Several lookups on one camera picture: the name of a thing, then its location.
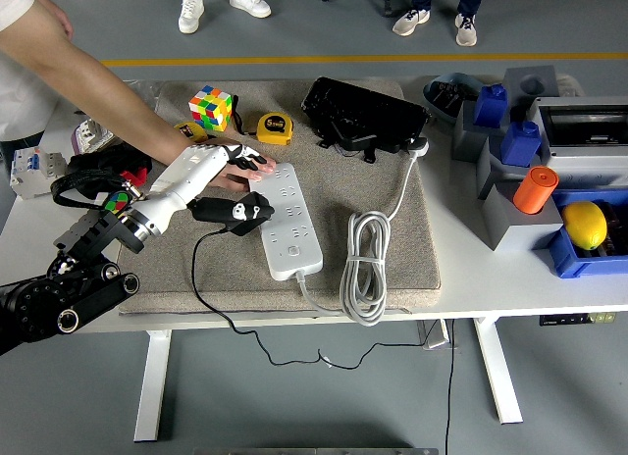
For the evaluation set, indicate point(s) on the person's right hand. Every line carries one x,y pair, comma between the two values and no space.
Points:
235,180

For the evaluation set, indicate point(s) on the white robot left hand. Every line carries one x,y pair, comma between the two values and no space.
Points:
186,175

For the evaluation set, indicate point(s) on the person's left hand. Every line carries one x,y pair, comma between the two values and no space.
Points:
56,18

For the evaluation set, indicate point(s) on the black plug adapter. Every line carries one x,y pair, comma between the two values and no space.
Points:
245,228

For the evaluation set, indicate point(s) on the white power strip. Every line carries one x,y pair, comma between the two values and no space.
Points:
294,244

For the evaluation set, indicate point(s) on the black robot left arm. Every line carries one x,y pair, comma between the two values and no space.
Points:
34,298

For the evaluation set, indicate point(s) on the yellow tape measure black label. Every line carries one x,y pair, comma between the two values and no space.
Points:
189,130

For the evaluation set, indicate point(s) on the red plastic clip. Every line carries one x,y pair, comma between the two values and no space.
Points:
132,175

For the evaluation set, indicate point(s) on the yellow tape measure 5m label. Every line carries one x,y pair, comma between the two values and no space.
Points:
274,129

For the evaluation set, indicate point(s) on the large colourful puzzle cube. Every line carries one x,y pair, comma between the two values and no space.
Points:
211,107

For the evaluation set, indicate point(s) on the small colourful puzzle cube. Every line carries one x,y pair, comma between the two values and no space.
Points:
117,202

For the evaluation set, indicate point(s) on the black cloth pouch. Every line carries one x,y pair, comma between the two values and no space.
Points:
93,161

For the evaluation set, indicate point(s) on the person's body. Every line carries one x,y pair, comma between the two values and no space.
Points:
19,107

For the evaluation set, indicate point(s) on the grey-brown mat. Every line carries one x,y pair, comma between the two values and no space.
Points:
343,190

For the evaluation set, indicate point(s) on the black power brick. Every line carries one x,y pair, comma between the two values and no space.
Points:
360,142

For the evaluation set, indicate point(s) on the white sneaker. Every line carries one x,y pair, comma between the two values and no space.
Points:
190,14
250,1

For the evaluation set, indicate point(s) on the black plastic tray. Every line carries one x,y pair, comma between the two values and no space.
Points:
363,107

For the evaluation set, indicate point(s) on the white circuit breaker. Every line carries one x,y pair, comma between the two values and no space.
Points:
34,173

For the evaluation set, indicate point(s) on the blue-grey bowl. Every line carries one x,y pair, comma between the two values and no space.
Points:
432,104

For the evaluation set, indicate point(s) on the white table leg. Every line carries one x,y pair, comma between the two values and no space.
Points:
498,371
152,386

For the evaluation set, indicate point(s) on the black binder clips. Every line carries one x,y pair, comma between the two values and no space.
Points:
449,99

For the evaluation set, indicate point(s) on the black chair base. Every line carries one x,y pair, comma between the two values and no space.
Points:
385,1

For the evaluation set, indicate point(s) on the grey shape holder block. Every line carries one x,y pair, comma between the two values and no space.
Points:
490,175
466,141
515,234

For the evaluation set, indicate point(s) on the grey sneaker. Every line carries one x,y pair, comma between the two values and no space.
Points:
466,31
411,19

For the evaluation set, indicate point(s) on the blue square bottle block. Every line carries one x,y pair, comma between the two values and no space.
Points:
490,109

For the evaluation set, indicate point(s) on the blue hexagonal bottle block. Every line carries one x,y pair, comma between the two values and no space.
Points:
520,146

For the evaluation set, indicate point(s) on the grey block with round hole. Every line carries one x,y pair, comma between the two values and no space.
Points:
515,77

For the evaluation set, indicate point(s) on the orange cylinder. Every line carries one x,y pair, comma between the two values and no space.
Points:
535,190

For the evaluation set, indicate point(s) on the yellow lemon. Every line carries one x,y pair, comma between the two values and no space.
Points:
584,224

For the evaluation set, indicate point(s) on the grey electrical box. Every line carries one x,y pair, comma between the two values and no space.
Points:
589,166

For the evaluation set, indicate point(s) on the blue storage bin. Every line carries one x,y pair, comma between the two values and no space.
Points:
579,266

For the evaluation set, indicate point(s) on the black table control panel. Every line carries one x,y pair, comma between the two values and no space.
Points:
564,320

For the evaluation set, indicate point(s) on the black parts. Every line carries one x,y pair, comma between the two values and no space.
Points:
617,234

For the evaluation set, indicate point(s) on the metal bracket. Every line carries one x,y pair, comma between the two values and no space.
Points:
434,337

